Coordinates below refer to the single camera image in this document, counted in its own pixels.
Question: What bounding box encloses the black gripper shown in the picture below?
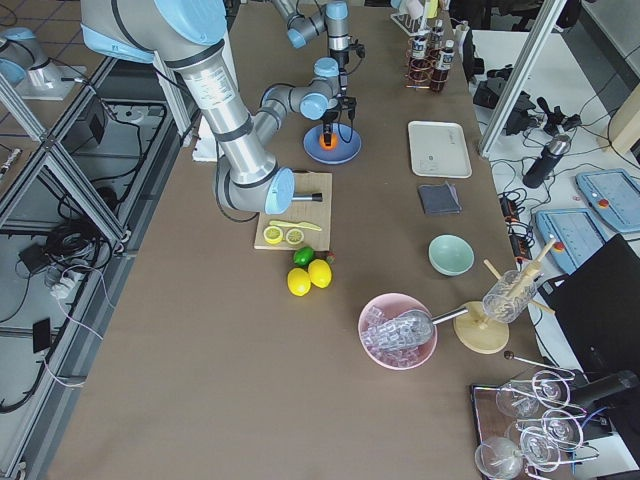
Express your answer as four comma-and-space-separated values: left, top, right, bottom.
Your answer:
320, 69, 357, 147

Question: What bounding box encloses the orange mandarin fruit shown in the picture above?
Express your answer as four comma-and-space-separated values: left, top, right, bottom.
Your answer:
319, 133, 339, 151

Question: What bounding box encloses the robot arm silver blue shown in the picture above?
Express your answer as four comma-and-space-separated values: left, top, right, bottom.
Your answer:
272, 1, 361, 151
81, 0, 350, 215

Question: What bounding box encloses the blue round plate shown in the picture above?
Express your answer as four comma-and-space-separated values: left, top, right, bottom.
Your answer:
303, 123, 362, 165

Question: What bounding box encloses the steel muddler black tip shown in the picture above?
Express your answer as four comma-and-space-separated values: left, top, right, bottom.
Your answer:
292, 192, 323, 202

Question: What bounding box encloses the bamboo cutting board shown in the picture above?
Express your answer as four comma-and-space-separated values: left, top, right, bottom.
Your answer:
254, 172, 332, 251

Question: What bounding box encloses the yellow plastic knife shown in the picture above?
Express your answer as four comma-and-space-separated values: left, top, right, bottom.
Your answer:
268, 220, 323, 232

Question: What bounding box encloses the left tea bottle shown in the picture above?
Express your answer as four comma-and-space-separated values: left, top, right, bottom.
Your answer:
407, 30, 428, 87

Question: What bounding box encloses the tea bottle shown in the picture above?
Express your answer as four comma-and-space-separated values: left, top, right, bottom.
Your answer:
407, 30, 428, 87
429, 40, 455, 92
429, 19, 444, 58

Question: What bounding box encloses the upper lemon half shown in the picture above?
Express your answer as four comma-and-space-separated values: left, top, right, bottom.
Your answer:
284, 228, 305, 246

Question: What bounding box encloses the lemon half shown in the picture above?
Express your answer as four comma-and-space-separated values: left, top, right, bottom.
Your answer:
284, 228, 305, 246
263, 225, 284, 245

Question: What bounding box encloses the white rabbit serving tray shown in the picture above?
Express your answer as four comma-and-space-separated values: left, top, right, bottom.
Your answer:
408, 120, 472, 179

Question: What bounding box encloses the lower lemon half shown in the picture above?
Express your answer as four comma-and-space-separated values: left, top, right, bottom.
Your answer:
263, 225, 284, 245

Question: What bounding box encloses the green lime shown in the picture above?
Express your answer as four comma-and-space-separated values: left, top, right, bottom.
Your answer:
293, 246, 315, 268

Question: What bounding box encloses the grey folded cloth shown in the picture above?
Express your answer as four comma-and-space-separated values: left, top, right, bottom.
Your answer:
418, 182, 462, 215

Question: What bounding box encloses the front tea bottle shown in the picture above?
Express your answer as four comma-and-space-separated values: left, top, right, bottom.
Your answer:
429, 40, 455, 92

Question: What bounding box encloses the right tea bottle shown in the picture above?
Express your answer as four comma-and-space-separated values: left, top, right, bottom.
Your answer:
429, 19, 444, 58

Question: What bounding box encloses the upper whole lemon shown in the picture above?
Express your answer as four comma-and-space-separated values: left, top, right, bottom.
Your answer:
307, 259, 333, 288

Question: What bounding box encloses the whole lemon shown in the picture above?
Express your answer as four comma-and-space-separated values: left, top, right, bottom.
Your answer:
287, 267, 311, 297
307, 259, 333, 288

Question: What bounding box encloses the lower whole lemon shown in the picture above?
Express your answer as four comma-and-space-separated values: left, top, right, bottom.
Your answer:
287, 267, 311, 297

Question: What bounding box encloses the mint green bowl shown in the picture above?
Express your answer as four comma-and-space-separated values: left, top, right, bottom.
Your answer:
428, 234, 475, 276

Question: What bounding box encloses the pink bowl with ice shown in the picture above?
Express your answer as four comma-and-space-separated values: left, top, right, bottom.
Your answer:
357, 293, 438, 370

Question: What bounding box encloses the metal ice scoop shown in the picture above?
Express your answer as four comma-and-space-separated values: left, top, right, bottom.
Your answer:
393, 307, 469, 348

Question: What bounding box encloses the orange black power strip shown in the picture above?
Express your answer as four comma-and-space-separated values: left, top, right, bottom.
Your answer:
499, 195, 535, 263

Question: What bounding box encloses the black thermos bottle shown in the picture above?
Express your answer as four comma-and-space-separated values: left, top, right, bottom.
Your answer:
522, 134, 571, 188

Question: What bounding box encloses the clear glass on stand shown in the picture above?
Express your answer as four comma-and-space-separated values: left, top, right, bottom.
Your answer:
482, 270, 537, 324

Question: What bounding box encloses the lower teach pendant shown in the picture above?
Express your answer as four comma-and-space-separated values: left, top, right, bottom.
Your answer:
535, 208, 609, 274

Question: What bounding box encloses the teach pendant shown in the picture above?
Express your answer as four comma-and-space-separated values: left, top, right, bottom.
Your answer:
575, 169, 639, 233
535, 208, 609, 274

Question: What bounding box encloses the upper teach pendant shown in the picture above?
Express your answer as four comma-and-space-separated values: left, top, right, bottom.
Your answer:
575, 169, 639, 233

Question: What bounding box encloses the black laptop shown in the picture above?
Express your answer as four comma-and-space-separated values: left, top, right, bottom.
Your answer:
539, 234, 639, 373

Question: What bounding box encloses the wine glass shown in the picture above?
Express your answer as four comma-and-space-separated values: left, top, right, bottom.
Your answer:
474, 437, 524, 479
520, 426, 561, 472
496, 380, 540, 419
531, 370, 570, 409

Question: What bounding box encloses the wooden glass tray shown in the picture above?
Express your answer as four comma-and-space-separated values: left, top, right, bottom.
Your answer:
469, 384, 519, 448

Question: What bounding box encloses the copper wire bottle rack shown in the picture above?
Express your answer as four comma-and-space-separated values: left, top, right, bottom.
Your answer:
406, 36, 455, 93

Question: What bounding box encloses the aluminium frame post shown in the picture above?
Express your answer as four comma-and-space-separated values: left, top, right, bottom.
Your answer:
478, 0, 566, 159

